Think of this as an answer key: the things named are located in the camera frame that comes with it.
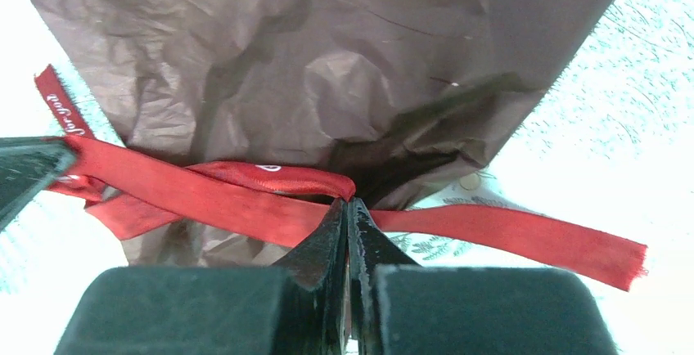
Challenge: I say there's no floral patterned table mat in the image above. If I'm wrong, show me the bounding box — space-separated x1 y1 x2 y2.
1 0 693 354

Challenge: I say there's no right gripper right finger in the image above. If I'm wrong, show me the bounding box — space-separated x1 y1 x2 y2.
346 199 617 355

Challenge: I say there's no red ribbon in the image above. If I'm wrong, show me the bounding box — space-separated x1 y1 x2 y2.
34 66 647 290

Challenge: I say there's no brown paper bouquet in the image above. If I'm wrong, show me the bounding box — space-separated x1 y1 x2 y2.
11 0 643 267

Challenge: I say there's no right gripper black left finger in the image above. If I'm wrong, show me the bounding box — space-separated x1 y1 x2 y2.
56 200 347 354

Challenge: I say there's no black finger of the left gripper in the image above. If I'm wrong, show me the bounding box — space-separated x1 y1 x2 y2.
1 137 76 230

